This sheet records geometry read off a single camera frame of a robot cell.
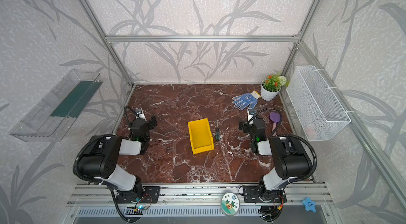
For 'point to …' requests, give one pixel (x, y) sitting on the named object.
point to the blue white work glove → (243, 100)
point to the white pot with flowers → (270, 86)
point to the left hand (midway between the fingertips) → (144, 115)
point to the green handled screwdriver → (217, 133)
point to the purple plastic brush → (275, 118)
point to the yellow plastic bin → (201, 138)
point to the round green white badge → (230, 204)
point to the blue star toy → (309, 204)
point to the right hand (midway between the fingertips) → (249, 116)
